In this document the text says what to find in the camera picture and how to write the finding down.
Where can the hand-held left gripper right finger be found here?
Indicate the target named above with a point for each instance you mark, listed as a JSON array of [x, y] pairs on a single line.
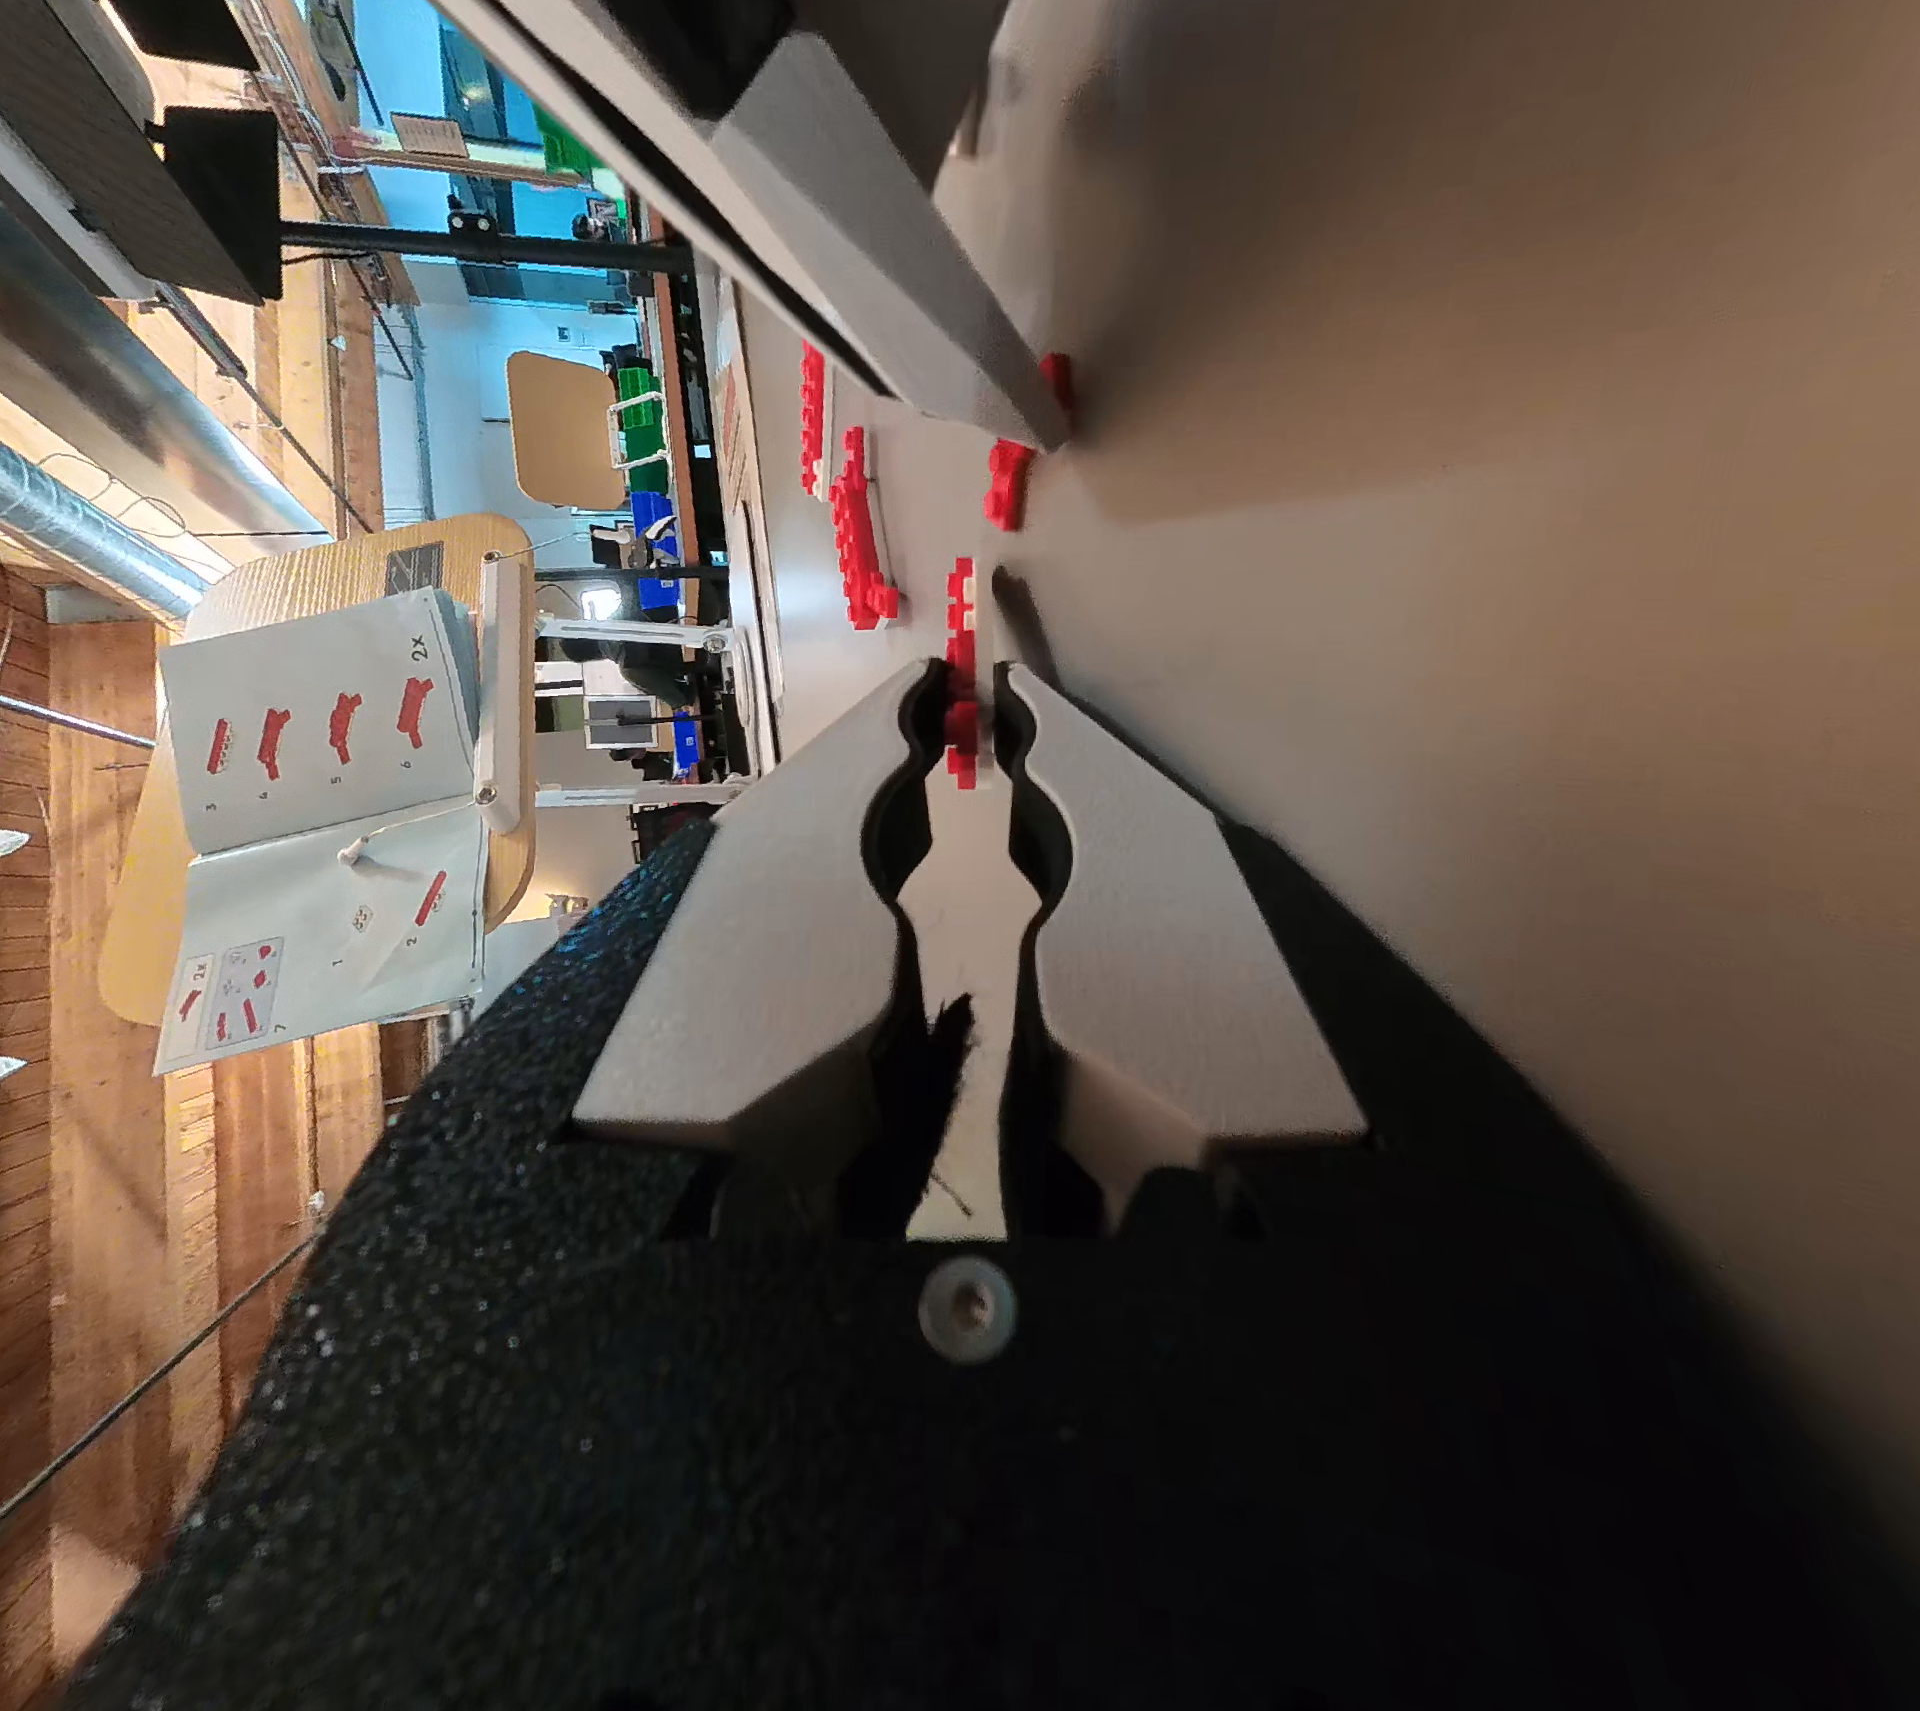
[[1181, 972]]

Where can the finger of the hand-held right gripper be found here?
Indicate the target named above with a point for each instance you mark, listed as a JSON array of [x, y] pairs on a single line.
[[522, 29], [884, 239]]

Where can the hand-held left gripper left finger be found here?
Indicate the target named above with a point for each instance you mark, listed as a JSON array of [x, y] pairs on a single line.
[[763, 965]]

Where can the small red lego piece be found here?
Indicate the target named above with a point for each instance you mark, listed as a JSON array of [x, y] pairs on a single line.
[[1057, 377]]

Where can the red and white lego assembly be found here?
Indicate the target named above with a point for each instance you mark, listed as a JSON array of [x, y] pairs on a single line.
[[962, 715]]

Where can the large red white lego assembly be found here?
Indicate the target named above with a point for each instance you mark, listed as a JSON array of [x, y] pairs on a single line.
[[815, 405]]

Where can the lego instruction booklet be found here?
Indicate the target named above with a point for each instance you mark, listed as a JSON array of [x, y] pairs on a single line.
[[312, 717]]

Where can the black metal pole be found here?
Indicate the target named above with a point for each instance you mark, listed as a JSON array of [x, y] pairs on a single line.
[[449, 239]]

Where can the green storage bin stack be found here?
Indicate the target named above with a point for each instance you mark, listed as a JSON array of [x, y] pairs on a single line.
[[642, 405]]

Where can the black square panel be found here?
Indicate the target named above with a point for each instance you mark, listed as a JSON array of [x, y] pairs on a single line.
[[222, 198]]

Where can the small wooden chair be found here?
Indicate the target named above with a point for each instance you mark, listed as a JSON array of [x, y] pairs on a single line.
[[563, 428]]

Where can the white booklet holder stand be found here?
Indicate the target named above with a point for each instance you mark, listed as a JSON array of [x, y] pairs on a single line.
[[509, 692]]

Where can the blue storage bin stack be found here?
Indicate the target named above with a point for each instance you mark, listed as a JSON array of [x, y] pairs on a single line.
[[653, 590]]

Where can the white metal frame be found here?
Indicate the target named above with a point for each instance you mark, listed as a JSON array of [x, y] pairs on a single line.
[[631, 632]]

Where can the smooth silver ventilation duct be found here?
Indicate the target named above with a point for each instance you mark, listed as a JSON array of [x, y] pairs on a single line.
[[120, 377]]

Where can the corrugated silver duct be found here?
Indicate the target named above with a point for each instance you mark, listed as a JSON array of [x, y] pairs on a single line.
[[74, 517]]

